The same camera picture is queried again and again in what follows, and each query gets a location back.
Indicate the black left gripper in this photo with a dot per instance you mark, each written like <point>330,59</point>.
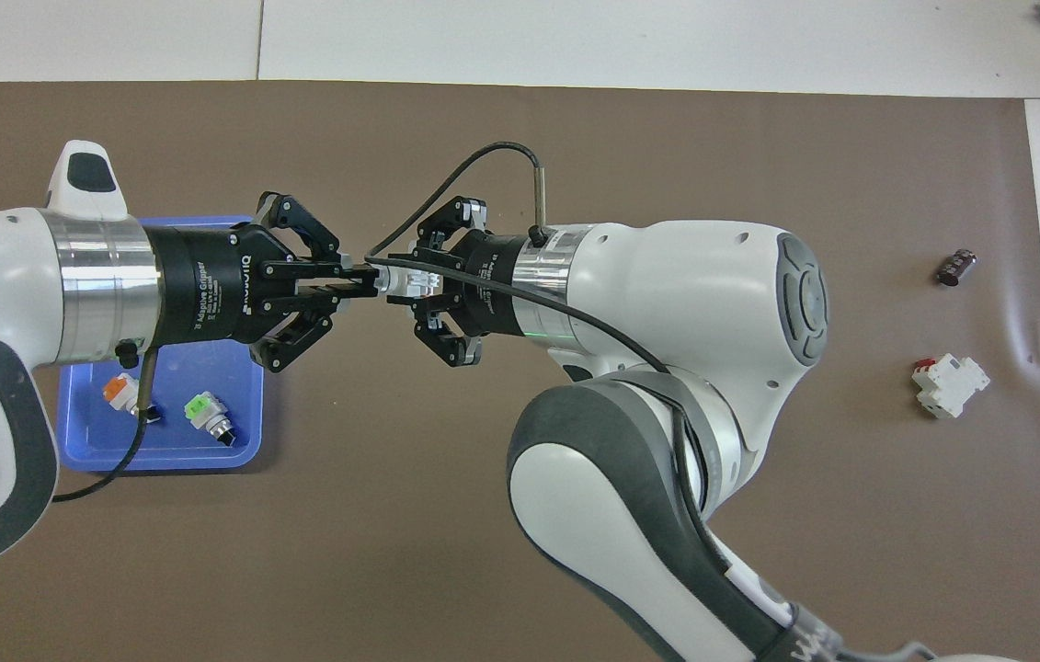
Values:
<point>198,285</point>

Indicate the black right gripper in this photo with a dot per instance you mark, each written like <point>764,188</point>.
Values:
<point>487,313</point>

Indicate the white switch with green cap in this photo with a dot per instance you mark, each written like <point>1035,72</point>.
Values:
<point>409,280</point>
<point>205,411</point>

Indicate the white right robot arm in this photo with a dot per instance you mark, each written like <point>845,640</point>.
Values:
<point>685,303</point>

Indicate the blue plastic tray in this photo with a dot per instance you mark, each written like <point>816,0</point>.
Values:
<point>87,441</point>

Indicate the brown table mat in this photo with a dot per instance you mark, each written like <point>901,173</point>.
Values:
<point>345,570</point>

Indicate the small dark capacitor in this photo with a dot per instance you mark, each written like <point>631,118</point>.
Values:
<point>956,267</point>

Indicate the white circuit breaker red lever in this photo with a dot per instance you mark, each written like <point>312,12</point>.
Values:
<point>952,386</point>

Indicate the white switch with orange cap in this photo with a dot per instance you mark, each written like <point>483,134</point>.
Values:
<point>120,391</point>

